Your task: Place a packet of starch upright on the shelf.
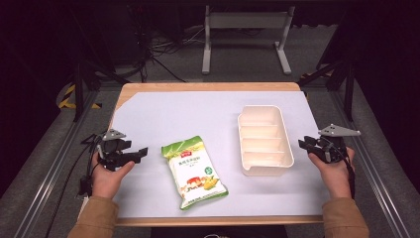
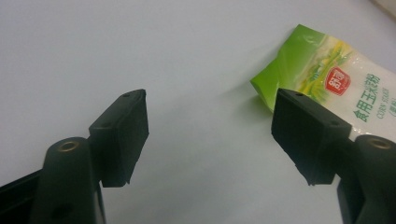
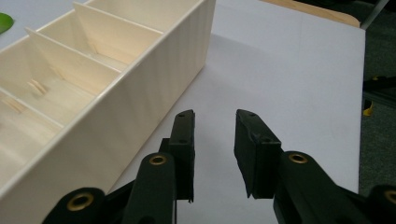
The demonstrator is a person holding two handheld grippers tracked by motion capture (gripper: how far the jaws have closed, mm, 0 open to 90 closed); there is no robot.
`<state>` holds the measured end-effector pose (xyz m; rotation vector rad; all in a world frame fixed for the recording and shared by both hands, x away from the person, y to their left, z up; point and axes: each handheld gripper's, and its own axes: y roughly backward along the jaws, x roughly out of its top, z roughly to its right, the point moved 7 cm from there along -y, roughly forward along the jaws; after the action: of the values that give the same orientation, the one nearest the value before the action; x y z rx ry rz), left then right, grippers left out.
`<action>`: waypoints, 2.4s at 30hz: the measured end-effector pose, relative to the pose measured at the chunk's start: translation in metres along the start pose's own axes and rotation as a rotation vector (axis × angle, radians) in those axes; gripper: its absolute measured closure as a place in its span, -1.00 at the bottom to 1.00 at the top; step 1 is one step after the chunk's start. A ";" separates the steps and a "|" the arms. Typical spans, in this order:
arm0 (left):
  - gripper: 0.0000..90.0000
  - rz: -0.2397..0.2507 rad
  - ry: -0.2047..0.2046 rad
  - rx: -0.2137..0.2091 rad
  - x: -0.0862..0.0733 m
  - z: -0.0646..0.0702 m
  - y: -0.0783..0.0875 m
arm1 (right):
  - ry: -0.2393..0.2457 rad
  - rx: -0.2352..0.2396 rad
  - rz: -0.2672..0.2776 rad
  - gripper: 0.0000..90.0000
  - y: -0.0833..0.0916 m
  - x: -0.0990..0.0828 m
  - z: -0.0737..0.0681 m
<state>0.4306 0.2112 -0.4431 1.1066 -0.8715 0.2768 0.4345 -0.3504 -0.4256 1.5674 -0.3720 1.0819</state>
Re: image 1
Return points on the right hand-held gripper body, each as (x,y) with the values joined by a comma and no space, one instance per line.
(333,145)

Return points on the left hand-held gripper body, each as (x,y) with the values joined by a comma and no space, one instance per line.
(112,147)

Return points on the white divided plastic box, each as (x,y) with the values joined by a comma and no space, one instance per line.
(264,142)

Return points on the green and white food bag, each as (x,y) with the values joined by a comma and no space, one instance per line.
(193,173)

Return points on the person's right hand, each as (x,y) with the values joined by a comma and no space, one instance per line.
(333,175)

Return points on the person's left hand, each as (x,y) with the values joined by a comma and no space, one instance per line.
(107,180)

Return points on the white table mat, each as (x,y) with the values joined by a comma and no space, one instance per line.
(185,115)

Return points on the black metal stand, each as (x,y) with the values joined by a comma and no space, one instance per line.
(348,86)
(79,89)

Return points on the yellow and black striped tape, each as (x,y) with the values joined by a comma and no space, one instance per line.
(67,99)

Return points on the person's dark clothing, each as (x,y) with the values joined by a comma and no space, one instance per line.
(218,231)

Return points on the white metal stand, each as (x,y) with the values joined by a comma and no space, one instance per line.
(244,20)

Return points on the aluminium rail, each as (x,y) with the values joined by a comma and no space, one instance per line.
(373,172)
(49,172)

